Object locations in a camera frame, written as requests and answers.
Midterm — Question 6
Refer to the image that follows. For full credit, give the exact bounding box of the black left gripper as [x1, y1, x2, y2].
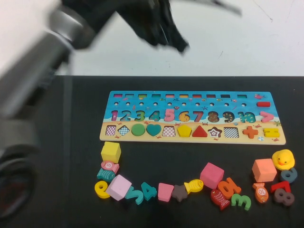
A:
[116, 0, 190, 54]

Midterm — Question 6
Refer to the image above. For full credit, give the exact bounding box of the yellow pentagon piece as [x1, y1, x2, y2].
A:
[177, 124, 192, 138]

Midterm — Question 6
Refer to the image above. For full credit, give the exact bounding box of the teal heart piece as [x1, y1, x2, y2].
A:
[146, 123, 162, 137]

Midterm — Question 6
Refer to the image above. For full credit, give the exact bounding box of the green circle piece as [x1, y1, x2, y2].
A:
[131, 123, 146, 137]

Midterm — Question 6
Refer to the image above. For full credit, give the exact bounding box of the red triangle piece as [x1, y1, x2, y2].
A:
[192, 125, 209, 138]

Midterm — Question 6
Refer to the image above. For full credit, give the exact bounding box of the wooden number shape puzzle board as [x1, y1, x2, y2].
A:
[99, 90, 286, 145]

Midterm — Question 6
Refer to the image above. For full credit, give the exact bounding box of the orange plus sign piece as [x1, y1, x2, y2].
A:
[242, 125, 259, 139]

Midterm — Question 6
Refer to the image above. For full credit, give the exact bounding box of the pink greater-than sign piece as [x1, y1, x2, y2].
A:
[260, 111, 274, 123]

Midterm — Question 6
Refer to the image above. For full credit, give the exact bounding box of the yellow equals sign piece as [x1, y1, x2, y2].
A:
[263, 128, 280, 138]

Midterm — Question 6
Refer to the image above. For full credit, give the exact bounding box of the pink trapezoid piece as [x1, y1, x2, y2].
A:
[157, 182, 174, 202]

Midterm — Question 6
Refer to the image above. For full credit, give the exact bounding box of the brown star piece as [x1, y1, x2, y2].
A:
[171, 184, 188, 202]

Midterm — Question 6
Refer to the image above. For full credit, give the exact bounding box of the pink number five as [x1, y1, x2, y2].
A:
[164, 108, 176, 122]

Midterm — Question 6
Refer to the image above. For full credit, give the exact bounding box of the yellow wooden cube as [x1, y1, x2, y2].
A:
[101, 142, 122, 164]

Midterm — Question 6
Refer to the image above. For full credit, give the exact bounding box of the pink fish numbered five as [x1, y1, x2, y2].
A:
[101, 161, 120, 174]

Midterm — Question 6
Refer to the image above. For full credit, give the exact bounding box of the hot pink wooden cube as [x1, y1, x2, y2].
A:
[199, 162, 225, 190]

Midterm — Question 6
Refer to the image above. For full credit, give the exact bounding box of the yellow fish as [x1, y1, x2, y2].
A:
[184, 179, 204, 194]

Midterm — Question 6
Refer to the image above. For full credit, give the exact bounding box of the teal striped fish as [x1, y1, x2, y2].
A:
[96, 168, 116, 183]

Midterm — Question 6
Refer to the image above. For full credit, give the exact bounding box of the teal number four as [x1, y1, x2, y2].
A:
[140, 182, 158, 201]

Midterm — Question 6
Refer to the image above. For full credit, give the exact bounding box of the light pink wooden cube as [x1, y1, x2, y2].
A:
[105, 174, 133, 201]

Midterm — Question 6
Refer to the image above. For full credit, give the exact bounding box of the salmon wooden cube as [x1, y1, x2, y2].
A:
[251, 158, 278, 183]

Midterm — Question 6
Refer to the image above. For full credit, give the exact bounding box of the teal number two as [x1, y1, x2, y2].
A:
[124, 186, 143, 205]

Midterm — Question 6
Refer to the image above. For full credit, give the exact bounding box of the orange number ten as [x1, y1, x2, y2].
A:
[217, 177, 242, 200]

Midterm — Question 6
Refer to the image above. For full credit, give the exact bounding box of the yellow number six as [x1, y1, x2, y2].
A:
[94, 180, 111, 199]

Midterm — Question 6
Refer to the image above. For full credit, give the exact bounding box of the yellow rubber duck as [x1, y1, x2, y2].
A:
[272, 149, 296, 171]

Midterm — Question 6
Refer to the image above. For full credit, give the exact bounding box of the red fish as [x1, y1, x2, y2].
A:
[210, 189, 230, 211]

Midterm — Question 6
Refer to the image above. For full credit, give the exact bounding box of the orange fish numbered ten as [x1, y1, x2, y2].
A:
[252, 182, 269, 204]

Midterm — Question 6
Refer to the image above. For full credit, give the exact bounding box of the green number three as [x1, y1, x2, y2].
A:
[230, 193, 252, 211]

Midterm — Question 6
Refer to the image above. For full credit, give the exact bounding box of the slate blue number nine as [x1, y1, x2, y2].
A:
[279, 167, 298, 183]

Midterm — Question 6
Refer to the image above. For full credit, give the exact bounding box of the red number seven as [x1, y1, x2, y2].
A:
[270, 180, 292, 194]

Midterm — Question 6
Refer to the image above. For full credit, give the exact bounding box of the brown number eight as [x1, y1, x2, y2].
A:
[273, 189, 295, 207]

